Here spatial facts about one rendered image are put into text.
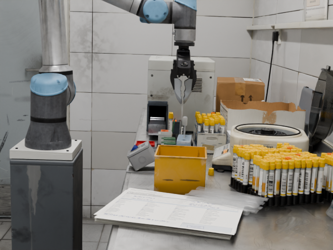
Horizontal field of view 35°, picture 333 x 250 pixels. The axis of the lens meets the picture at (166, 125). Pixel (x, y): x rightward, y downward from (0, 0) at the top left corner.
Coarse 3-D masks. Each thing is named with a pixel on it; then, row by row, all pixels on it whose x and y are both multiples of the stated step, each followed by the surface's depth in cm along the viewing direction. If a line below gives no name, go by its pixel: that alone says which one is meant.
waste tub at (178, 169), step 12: (156, 156) 131; (168, 156) 131; (180, 156) 131; (192, 156) 144; (204, 156) 142; (156, 168) 132; (168, 168) 132; (180, 168) 132; (192, 168) 131; (204, 168) 131; (156, 180) 132; (168, 180) 132; (180, 180) 132; (192, 180) 132; (204, 180) 132; (168, 192) 133; (180, 192) 133
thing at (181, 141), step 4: (180, 136) 156; (188, 136) 157; (176, 140) 151; (180, 140) 151; (184, 140) 151; (188, 140) 151; (176, 144) 150; (180, 144) 150; (184, 144) 150; (188, 144) 150
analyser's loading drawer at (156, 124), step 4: (152, 120) 203; (156, 120) 203; (160, 120) 203; (164, 120) 203; (152, 124) 204; (156, 124) 204; (160, 124) 204; (164, 124) 205; (148, 128) 198; (152, 128) 198; (156, 128) 198; (160, 128) 198; (164, 128) 198; (148, 132) 199; (152, 132) 199; (156, 132) 199
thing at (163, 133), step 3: (162, 129) 179; (159, 132) 177; (162, 132) 175; (165, 132) 175; (168, 132) 175; (171, 132) 175; (159, 135) 176; (162, 135) 176; (165, 135) 176; (168, 135) 176; (171, 135) 176; (159, 138) 176; (159, 141) 176
